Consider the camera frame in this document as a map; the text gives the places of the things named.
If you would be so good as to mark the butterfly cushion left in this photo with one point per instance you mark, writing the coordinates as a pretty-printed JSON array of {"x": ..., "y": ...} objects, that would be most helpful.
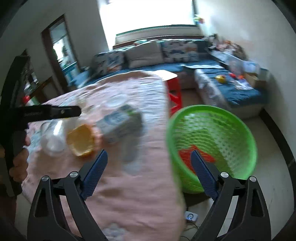
[{"x": 107, "y": 62}]

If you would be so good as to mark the dark wooden cabinet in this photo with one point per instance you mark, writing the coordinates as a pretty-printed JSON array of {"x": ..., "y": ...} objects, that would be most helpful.
[{"x": 27, "y": 89}]

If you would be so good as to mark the left hand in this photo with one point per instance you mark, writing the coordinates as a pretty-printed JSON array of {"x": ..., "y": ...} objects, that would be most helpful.
[{"x": 19, "y": 171}]

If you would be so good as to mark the open cardboard box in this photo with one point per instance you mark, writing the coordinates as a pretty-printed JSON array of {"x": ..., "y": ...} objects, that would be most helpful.
[{"x": 258, "y": 80}]

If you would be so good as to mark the butterfly cushion centre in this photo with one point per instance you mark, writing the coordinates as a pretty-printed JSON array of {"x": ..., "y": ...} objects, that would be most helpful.
[{"x": 179, "y": 51}]

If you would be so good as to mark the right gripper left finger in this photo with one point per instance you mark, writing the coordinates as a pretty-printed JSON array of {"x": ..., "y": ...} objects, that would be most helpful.
[{"x": 47, "y": 220}]

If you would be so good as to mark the grey cushion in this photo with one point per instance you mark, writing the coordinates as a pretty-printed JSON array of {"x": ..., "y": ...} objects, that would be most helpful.
[{"x": 146, "y": 54}]

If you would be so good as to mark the plush toy pile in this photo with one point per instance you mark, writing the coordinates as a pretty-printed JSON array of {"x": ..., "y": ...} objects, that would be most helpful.
[{"x": 225, "y": 46}]

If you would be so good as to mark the white floor device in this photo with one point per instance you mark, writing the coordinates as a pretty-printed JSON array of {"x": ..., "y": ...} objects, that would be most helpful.
[{"x": 191, "y": 217}]

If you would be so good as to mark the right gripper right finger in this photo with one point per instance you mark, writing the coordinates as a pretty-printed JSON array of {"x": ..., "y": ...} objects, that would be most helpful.
[{"x": 250, "y": 219}]

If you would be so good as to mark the yellow duck toy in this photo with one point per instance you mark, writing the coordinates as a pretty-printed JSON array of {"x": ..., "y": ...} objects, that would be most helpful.
[{"x": 221, "y": 79}]

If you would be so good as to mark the red plastic stool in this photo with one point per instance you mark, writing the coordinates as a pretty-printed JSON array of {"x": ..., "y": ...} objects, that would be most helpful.
[{"x": 174, "y": 89}]

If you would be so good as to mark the butterfly cushion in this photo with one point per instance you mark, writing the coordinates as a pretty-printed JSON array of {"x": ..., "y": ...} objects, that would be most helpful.
[
  {"x": 107, "y": 62},
  {"x": 179, "y": 51}
]

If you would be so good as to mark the window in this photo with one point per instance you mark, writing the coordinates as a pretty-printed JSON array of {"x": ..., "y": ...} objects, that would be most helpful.
[{"x": 119, "y": 17}]

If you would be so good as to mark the yellow paper cup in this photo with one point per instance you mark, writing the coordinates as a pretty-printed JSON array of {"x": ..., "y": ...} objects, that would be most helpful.
[{"x": 81, "y": 141}]

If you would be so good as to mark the blue sectional sofa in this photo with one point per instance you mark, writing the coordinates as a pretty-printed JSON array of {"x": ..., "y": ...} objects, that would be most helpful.
[{"x": 236, "y": 95}]

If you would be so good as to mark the clear plastic storage box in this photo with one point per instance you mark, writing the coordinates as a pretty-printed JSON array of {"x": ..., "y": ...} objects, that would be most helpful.
[{"x": 235, "y": 64}]

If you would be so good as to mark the green plastic basket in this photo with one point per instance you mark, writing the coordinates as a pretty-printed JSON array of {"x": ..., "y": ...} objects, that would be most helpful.
[{"x": 222, "y": 139}]

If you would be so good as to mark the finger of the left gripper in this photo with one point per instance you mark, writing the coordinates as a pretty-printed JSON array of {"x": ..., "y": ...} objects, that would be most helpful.
[{"x": 50, "y": 112}]

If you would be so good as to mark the white blue milk carton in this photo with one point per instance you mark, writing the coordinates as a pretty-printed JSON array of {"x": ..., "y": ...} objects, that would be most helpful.
[{"x": 120, "y": 123}]

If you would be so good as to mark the clear plastic cup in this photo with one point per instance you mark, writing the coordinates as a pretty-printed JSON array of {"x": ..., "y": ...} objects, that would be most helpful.
[{"x": 53, "y": 137}]

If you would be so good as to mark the pink blanket table cover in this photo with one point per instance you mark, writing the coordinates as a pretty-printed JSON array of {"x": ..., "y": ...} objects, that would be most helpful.
[{"x": 137, "y": 197}]

